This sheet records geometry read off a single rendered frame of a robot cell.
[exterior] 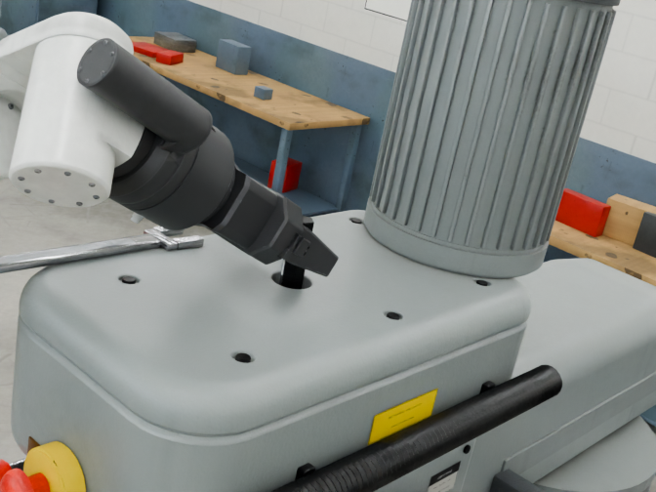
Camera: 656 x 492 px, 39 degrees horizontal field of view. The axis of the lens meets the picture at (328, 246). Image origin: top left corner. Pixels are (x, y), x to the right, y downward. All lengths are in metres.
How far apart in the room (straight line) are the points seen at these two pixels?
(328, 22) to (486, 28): 5.61
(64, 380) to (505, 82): 0.47
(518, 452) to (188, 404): 0.58
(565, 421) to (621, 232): 3.58
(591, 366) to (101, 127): 0.78
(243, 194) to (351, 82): 5.61
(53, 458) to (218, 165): 0.25
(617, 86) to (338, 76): 2.01
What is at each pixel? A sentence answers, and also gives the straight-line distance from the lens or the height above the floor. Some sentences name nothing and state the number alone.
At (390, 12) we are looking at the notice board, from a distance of 6.13.
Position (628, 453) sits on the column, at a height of 1.56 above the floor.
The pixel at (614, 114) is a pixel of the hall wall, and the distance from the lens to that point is 5.30.
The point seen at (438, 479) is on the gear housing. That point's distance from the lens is 0.97.
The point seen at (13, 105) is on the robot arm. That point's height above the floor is 2.03.
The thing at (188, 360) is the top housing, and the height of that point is 1.89.
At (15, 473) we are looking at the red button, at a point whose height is 1.78.
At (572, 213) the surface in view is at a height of 0.95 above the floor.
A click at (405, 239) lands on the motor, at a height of 1.91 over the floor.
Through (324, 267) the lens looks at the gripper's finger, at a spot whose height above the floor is 1.92.
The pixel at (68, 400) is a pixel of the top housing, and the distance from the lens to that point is 0.74.
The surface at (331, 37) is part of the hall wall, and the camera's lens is 6.46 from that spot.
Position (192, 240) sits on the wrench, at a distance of 0.87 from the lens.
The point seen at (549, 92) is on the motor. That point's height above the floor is 2.08.
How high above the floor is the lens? 2.22
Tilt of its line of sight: 21 degrees down
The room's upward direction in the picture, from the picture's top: 11 degrees clockwise
